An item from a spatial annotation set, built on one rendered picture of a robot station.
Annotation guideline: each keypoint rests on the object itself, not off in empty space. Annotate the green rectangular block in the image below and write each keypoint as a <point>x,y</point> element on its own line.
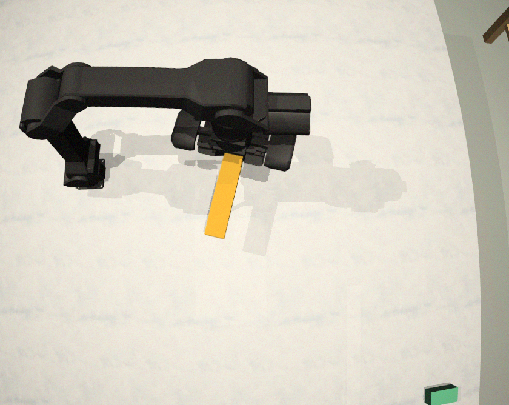
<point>441,395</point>

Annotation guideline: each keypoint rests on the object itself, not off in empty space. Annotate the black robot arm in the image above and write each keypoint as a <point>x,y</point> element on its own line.
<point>229,93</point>

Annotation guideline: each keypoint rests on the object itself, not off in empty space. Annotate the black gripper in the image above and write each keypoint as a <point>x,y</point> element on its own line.
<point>251,147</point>

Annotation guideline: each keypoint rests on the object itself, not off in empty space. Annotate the yellow bar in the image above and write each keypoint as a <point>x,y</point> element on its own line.
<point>224,196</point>

